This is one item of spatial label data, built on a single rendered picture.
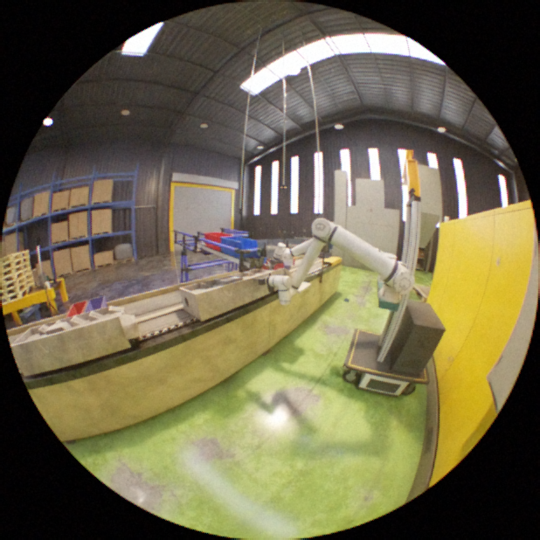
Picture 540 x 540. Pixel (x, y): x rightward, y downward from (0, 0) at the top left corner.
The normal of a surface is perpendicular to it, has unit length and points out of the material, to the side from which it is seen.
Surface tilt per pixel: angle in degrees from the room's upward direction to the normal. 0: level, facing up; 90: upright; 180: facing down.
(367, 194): 90
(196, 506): 0
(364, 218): 90
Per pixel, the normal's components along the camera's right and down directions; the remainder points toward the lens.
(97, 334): 0.76, 0.02
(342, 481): 0.03, -0.97
